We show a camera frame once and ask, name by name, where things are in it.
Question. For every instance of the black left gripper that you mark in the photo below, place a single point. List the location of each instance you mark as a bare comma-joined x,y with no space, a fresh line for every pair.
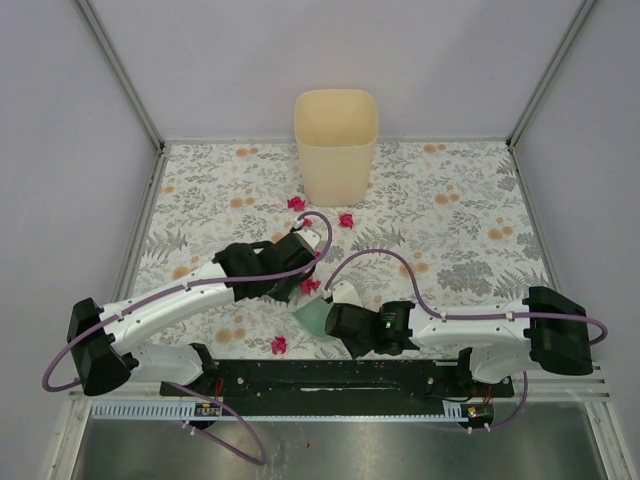
283,295

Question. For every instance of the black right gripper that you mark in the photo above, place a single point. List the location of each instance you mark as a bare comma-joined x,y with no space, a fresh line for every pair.
356,349

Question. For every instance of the green dustpan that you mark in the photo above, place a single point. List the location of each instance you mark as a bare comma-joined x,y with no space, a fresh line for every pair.
312,317

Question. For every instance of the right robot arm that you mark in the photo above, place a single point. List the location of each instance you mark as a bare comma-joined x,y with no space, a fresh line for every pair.
543,331

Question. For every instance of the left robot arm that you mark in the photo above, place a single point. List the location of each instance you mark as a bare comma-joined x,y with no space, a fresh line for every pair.
110,343

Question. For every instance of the pink paper scrap large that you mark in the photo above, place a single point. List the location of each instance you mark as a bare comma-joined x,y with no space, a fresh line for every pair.
310,285

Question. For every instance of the pink paper scrap by bin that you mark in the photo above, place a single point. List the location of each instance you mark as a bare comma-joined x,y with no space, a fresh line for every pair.
297,204

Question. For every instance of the pink paper scrap right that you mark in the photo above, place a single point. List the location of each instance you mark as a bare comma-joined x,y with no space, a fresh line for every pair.
346,220

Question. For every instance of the pink paper scrap near edge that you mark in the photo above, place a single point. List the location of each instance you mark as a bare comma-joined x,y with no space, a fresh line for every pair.
279,345

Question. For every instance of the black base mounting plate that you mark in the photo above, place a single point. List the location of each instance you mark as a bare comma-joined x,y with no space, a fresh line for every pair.
422,378

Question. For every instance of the beige waste bin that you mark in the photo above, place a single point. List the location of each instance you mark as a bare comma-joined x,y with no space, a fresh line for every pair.
336,132

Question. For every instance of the floral table cloth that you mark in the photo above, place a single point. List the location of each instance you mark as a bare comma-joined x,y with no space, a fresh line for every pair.
445,221

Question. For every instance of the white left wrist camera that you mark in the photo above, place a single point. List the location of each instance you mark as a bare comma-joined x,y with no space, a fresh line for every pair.
308,237

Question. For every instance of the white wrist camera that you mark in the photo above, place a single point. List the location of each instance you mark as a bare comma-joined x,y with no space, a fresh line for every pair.
342,292
308,237

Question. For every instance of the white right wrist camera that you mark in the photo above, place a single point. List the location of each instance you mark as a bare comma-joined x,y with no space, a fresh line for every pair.
342,292

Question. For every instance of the slotted cable duct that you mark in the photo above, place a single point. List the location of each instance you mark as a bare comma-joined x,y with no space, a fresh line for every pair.
292,409

